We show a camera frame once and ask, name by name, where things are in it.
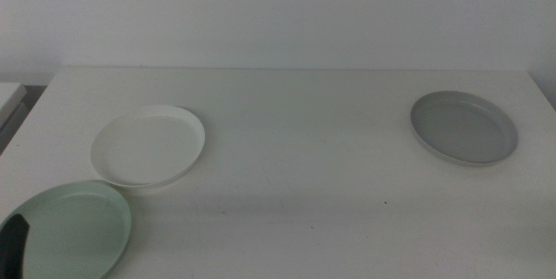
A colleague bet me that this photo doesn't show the pale green shallow bowl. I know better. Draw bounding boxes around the pale green shallow bowl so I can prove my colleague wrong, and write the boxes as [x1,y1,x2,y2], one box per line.
[0,180,133,279]

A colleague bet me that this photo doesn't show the white shallow bowl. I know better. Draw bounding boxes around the white shallow bowl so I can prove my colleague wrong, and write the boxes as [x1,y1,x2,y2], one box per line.
[89,103,207,189]

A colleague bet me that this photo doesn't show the grey shallow bowl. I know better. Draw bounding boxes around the grey shallow bowl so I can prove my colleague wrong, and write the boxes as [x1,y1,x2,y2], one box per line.
[409,90,520,168]

